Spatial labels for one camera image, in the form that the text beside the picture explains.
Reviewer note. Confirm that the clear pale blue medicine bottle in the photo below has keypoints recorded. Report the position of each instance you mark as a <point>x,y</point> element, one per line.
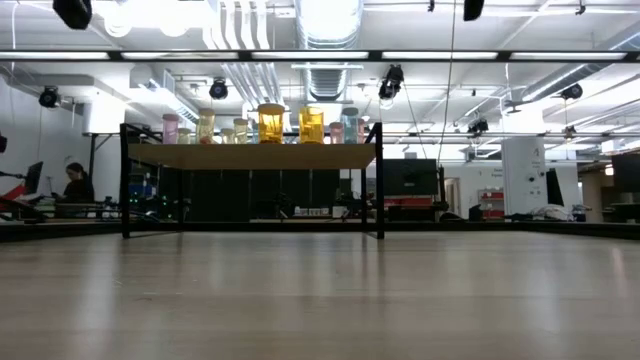
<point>350,127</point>

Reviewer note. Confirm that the yellow bottle with pink pills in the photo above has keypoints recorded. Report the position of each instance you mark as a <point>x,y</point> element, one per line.
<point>206,127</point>

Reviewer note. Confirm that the salmon pink medicine bottle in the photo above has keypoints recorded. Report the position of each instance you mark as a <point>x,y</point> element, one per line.
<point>336,133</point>

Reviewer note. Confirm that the orange medicine bottle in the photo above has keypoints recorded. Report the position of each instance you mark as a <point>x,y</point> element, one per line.
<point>311,127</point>

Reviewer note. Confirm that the teal medicine bottle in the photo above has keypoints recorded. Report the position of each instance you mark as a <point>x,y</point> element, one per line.
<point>253,134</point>

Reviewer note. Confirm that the orange bottle with brown capsules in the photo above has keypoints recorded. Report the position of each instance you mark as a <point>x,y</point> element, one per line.
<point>271,127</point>

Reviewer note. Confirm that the black ceiling spotlight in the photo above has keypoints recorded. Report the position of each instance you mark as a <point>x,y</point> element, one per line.
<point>218,89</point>
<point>49,96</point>
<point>478,125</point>
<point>571,91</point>
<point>391,82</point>

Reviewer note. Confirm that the black computer monitor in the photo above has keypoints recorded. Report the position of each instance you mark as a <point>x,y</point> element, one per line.
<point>33,177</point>
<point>626,172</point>

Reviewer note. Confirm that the person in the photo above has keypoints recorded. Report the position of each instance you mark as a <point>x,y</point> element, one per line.
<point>77,187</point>

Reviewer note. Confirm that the large black screen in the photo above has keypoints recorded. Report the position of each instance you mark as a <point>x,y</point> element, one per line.
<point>410,175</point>

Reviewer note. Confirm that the red storage bins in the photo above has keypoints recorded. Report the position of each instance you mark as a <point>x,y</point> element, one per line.
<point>490,202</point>

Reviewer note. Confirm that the black overhead frame bar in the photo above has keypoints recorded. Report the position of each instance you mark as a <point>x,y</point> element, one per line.
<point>114,55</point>

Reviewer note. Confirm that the silver ventilation duct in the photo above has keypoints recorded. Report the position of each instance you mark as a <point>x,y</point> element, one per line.
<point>327,25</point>

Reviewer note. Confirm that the wooden shelf black frame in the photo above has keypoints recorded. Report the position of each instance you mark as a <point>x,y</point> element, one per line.
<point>250,156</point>

